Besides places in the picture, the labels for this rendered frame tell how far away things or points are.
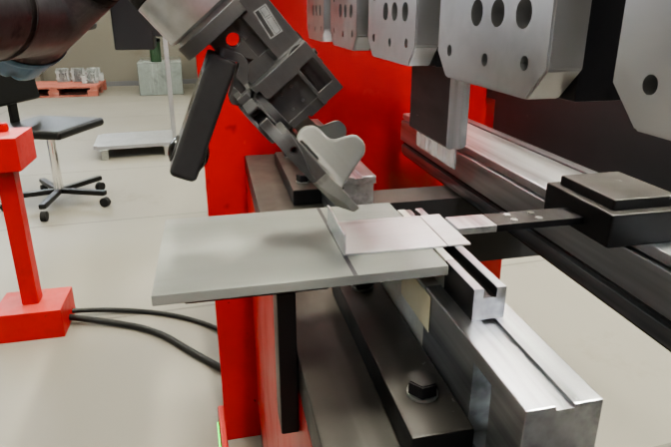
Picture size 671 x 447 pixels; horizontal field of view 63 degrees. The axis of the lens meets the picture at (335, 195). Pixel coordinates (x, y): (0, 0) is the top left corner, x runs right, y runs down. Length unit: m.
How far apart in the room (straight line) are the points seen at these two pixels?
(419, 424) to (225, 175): 1.04
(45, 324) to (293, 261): 2.00
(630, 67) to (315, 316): 0.49
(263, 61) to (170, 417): 1.57
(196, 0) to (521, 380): 0.38
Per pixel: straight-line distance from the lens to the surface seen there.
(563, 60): 0.32
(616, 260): 0.72
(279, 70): 0.48
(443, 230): 0.59
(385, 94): 1.45
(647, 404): 2.18
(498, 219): 0.63
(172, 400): 2.01
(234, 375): 1.69
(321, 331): 0.65
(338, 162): 0.50
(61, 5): 0.50
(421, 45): 0.50
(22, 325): 2.49
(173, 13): 0.48
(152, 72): 8.76
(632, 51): 0.27
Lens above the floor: 1.22
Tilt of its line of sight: 19 degrees down
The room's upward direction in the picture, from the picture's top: straight up
